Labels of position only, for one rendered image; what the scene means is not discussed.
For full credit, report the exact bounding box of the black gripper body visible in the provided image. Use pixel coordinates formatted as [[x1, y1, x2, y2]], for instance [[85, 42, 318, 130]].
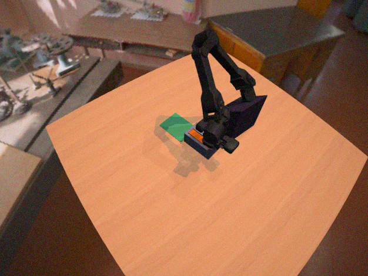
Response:
[[196, 119, 239, 154]]

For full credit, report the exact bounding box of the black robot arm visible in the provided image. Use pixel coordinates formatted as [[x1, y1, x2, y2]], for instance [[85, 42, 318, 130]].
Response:
[[191, 28, 259, 149]]

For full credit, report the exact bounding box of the orange l-shaped part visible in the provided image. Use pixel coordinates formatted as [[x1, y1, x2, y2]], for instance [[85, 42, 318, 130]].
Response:
[[189, 129, 204, 145]]

